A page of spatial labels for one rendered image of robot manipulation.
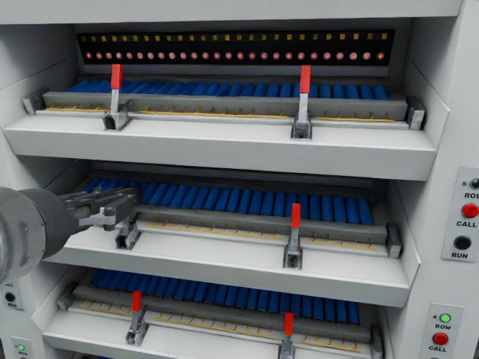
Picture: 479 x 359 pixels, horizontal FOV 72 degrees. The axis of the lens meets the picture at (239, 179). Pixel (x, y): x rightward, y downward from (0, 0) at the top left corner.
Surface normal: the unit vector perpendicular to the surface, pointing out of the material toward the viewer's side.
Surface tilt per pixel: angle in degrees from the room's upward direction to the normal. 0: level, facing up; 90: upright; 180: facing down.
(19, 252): 94
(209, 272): 109
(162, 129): 19
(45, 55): 90
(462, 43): 90
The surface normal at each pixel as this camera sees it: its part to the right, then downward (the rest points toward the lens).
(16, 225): 0.92, -0.32
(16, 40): 0.98, 0.07
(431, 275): -0.19, 0.28
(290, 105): -0.19, 0.58
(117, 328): -0.05, -0.81
